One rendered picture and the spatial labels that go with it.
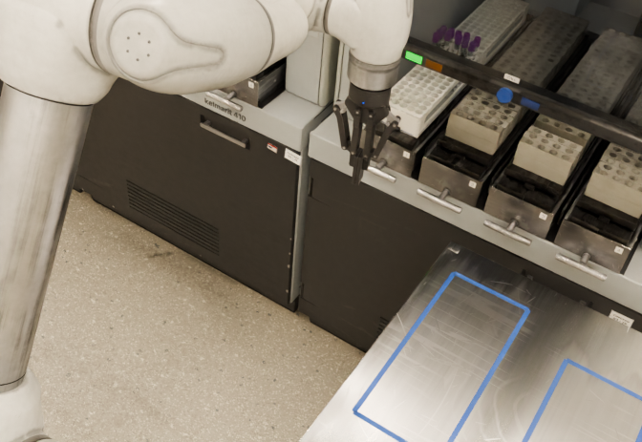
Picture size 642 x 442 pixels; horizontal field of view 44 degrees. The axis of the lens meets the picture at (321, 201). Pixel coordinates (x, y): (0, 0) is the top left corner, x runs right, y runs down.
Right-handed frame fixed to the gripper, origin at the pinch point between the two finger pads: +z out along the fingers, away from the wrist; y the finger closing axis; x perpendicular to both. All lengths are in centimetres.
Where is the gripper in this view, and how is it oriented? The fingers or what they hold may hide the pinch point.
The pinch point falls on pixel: (358, 166)
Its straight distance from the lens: 154.2
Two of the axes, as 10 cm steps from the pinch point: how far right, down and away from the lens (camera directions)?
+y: -9.4, -2.9, 2.0
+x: -3.4, 6.2, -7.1
